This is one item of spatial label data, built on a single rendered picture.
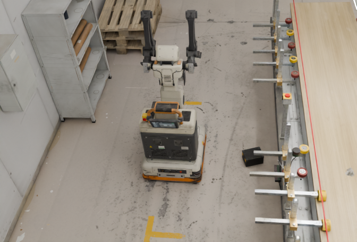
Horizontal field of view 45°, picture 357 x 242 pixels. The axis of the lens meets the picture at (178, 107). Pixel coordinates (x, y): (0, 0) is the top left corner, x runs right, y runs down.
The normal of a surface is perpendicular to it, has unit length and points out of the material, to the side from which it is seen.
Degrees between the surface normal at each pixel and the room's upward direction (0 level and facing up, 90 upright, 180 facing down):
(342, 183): 0
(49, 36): 90
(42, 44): 90
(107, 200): 0
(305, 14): 0
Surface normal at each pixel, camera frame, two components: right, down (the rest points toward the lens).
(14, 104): -0.12, 0.69
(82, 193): -0.08, -0.73
